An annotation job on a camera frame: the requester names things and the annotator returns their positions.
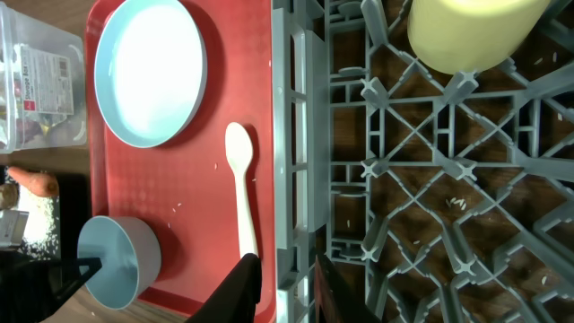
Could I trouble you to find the brown food piece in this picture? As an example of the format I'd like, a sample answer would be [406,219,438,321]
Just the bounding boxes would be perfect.
[0,184,19,210]

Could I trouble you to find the clear plastic storage bin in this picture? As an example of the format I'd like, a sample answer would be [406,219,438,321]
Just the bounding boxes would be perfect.
[1,3,87,154]

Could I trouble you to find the white plastic spoon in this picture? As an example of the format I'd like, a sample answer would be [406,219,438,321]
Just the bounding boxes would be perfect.
[224,122,258,258]

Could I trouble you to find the black rectangular tray bin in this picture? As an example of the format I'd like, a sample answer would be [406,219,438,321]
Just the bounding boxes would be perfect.
[3,173,90,258]

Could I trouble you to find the white rice pile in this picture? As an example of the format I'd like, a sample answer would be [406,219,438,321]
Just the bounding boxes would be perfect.
[16,190,61,260]

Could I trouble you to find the red serving tray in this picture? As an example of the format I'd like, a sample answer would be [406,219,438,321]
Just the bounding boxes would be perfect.
[86,0,276,322]

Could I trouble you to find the yellow plastic cup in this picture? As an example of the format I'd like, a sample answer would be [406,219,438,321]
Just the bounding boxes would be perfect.
[407,0,550,74]

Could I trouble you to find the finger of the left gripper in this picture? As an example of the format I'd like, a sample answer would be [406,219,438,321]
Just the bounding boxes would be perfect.
[47,258,102,310]

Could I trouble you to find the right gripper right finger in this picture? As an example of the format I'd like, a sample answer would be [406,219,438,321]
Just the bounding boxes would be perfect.
[314,254,381,323]

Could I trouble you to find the light blue plate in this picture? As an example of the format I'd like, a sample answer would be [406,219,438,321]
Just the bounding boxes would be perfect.
[93,0,208,148]

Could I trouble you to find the light blue bowl with rice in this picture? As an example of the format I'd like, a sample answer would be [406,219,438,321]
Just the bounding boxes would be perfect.
[77,215,161,310]

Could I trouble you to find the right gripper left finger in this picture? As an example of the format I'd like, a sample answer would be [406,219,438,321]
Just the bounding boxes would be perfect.
[186,253,262,323]

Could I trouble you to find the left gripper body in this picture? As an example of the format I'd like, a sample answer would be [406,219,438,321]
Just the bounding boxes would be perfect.
[1,252,62,323]

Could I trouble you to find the orange carrot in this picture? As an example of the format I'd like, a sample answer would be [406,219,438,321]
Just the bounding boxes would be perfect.
[7,166,59,197]

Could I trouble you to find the gray dishwasher rack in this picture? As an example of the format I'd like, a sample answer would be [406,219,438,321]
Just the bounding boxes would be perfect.
[271,1,573,322]

